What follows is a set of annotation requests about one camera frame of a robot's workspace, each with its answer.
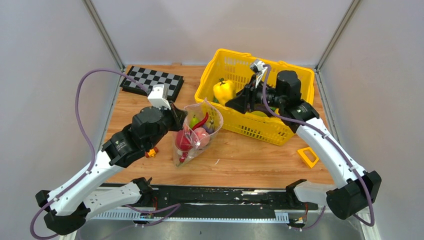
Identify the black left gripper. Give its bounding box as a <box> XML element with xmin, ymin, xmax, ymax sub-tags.
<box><xmin>147</xmin><ymin>100</ymin><xmax>189</xmax><ymax>150</ymax></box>

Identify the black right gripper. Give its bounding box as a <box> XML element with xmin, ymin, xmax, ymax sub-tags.
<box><xmin>225</xmin><ymin>75</ymin><xmax>285</xmax><ymax>114</ymax></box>

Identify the yellow toy bell pepper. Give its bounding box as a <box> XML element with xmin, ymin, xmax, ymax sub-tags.
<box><xmin>213</xmin><ymin>78</ymin><xmax>236</xmax><ymax>107</ymax></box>

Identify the green toy pear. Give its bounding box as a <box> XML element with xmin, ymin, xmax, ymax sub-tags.
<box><xmin>189</xmin><ymin>114</ymin><xmax>200</xmax><ymax>129</ymax></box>

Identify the clear zip top bag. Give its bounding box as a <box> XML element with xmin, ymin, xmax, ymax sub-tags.
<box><xmin>173</xmin><ymin>99</ymin><xmax>224</xmax><ymax>168</ymax></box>

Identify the red toy chili pepper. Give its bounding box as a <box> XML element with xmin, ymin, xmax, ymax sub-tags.
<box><xmin>191</xmin><ymin>112</ymin><xmax>209</xmax><ymax>131</ymax></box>

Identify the purple toy eggplant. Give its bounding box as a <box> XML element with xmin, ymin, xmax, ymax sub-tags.
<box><xmin>202</xmin><ymin>121</ymin><xmax>215</xmax><ymax>135</ymax></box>

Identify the yellow plastic basket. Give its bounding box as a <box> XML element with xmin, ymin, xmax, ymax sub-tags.
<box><xmin>194</xmin><ymin>48</ymin><xmax>315</xmax><ymax>146</ymax></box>

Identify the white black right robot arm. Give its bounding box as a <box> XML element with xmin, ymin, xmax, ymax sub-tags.
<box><xmin>225</xmin><ymin>70</ymin><xmax>382</xmax><ymax>220</ymax></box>

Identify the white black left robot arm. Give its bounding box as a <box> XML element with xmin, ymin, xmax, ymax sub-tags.
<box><xmin>35</xmin><ymin>102</ymin><xmax>188</xmax><ymax>236</ymax></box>

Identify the yellow toy lemon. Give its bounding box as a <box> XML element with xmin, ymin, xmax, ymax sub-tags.
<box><xmin>251</xmin><ymin>110</ymin><xmax>269</xmax><ymax>118</ymax></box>

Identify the yellow red toy block car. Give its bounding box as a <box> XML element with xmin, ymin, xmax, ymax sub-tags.
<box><xmin>145</xmin><ymin>147</ymin><xmax>159</xmax><ymax>158</ymax></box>

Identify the black white checkerboard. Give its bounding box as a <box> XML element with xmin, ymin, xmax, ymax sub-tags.
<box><xmin>119</xmin><ymin>65</ymin><xmax>184</xmax><ymax>102</ymax></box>

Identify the yellow triangular plastic piece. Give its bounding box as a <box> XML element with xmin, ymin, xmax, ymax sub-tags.
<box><xmin>297</xmin><ymin>146</ymin><xmax>320</xmax><ymax>169</ymax></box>

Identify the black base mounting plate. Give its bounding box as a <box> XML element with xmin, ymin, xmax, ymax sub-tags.
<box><xmin>132</xmin><ymin>185</ymin><xmax>318</xmax><ymax>219</ymax></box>

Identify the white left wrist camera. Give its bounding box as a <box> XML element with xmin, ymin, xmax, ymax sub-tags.
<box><xmin>147</xmin><ymin>84</ymin><xmax>171</xmax><ymax>110</ymax></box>

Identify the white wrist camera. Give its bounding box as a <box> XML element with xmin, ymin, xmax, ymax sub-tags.
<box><xmin>147</xmin><ymin>84</ymin><xmax>171</xmax><ymax>110</ymax></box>
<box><xmin>249</xmin><ymin>58</ymin><xmax>268</xmax><ymax>88</ymax></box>

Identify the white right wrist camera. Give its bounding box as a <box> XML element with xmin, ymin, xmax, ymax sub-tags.
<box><xmin>249</xmin><ymin>58</ymin><xmax>268</xmax><ymax>88</ymax></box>

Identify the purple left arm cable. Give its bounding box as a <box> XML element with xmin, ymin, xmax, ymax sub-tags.
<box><xmin>29</xmin><ymin>68</ymin><xmax>181</xmax><ymax>240</ymax></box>

